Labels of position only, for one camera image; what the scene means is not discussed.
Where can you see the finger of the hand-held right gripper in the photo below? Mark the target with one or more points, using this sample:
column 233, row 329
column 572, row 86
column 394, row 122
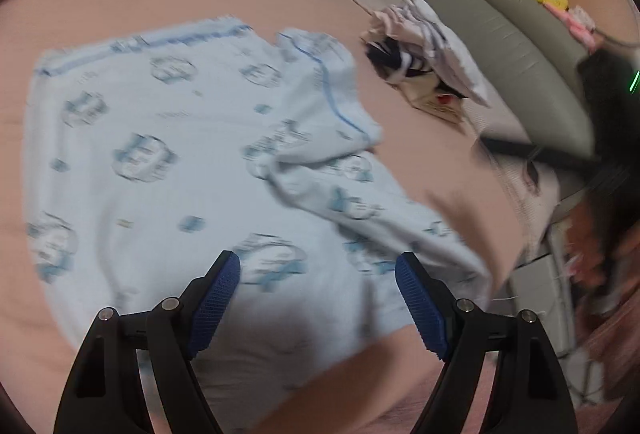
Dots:
column 530, row 152

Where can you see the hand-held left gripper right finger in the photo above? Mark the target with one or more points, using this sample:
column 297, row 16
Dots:
column 421, row 299

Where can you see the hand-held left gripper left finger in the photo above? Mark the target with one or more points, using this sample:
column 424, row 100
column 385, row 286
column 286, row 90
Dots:
column 216, row 294

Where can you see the light blue printed shirt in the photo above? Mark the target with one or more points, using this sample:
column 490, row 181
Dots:
column 200, row 194

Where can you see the pile of mixed clothes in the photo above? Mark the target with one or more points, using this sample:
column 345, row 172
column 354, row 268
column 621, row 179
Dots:
column 425, row 49

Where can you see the person's right hand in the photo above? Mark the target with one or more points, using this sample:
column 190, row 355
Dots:
column 582, row 254

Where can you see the grey green sofa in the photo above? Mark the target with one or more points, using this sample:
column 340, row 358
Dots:
column 490, row 24

